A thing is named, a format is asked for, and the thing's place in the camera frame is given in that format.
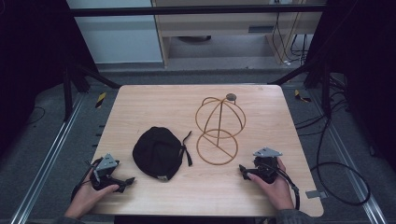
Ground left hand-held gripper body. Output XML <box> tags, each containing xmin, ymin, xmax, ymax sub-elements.
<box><xmin>90</xmin><ymin>152</ymin><xmax>121</xmax><ymax>191</ymax></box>

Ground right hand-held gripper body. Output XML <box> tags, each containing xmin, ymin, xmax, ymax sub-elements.
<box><xmin>252</xmin><ymin>147</ymin><xmax>284</xmax><ymax>185</ymax></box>

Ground black cap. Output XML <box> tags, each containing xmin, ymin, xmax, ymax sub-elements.
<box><xmin>132</xmin><ymin>125</ymin><xmax>193</xmax><ymax>183</ymax></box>

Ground gold wire hat stand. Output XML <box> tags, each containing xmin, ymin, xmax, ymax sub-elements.
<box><xmin>194</xmin><ymin>92</ymin><xmax>247</xmax><ymax>166</ymax></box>

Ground person's right hand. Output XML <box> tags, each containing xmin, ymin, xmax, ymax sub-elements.
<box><xmin>247</xmin><ymin>157</ymin><xmax>295</xmax><ymax>211</ymax></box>

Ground person's left hand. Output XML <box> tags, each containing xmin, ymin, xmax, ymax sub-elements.
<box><xmin>64</xmin><ymin>176</ymin><xmax>120</xmax><ymax>219</ymax></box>

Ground yellow black tape strip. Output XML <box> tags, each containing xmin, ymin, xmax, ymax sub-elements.
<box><xmin>94</xmin><ymin>91</ymin><xmax>107</xmax><ymax>109</ymax></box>
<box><xmin>293</xmin><ymin>89</ymin><xmax>313</xmax><ymax>104</ymax></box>

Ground black metal stand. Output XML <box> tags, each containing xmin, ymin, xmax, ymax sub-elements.
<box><xmin>268</xmin><ymin>59</ymin><xmax>333</xmax><ymax>119</ymax></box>
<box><xmin>61</xmin><ymin>60</ymin><xmax>122</xmax><ymax>123</ymax></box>

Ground white cabinet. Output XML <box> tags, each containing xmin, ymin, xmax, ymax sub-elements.
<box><xmin>65</xmin><ymin>0</ymin><xmax>164</xmax><ymax>65</ymax></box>

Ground dark curtain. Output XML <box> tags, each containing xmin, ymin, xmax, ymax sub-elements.
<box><xmin>306</xmin><ymin>0</ymin><xmax>396</xmax><ymax>174</ymax></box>
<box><xmin>0</xmin><ymin>0</ymin><xmax>98</xmax><ymax>158</ymax></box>

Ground light wooden desk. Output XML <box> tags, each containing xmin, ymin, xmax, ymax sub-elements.
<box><xmin>150</xmin><ymin>0</ymin><xmax>328</xmax><ymax>67</ymax></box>

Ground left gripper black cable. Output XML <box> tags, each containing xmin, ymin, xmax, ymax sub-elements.
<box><xmin>70</xmin><ymin>158</ymin><xmax>104</xmax><ymax>202</ymax></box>

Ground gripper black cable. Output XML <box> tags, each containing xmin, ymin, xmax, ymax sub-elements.
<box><xmin>70</xmin><ymin>158</ymin><xmax>104</xmax><ymax>202</ymax></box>
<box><xmin>270</xmin><ymin>163</ymin><xmax>302</xmax><ymax>211</ymax></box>

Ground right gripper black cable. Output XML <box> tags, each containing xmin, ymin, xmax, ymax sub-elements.
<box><xmin>270</xmin><ymin>163</ymin><xmax>302</xmax><ymax>211</ymax></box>

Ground aluminium floor rail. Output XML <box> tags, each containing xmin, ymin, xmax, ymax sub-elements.
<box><xmin>8</xmin><ymin>92</ymin><xmax>86</xmax><ymax>224</ymax></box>
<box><xmin>309</xmin><ymin>89</ymin><xmax>389</xmax><ymax>224</ymax></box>

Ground black floor cable loop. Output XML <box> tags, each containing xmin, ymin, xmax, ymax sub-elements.
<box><xmin>293</xmin><ymin>106</ymin><xmax>372</xmax><ymax>207</ymax></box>

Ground hanging black cables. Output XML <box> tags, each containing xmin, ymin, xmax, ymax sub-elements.
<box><xmin>271</xmin><ymin>2</ymin><xmax>310</xmax><ymax>66</ymax></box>

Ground black horizontal frame bar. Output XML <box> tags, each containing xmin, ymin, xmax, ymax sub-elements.
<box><xmin>69</xmin><ymin>4</ymin><xmax>327</xmax><ymax>18</ymax></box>

